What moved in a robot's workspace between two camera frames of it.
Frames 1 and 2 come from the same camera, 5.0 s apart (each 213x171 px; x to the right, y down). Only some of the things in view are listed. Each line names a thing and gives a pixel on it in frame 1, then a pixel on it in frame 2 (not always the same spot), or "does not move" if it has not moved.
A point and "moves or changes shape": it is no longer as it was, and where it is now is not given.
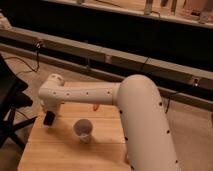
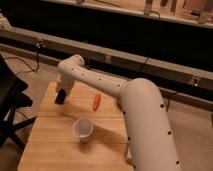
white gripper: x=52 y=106 -> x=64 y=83
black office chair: x=12 y=98 does not move
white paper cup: x=83 y=129 does not move
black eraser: x=49 y=118 moves or changes shape
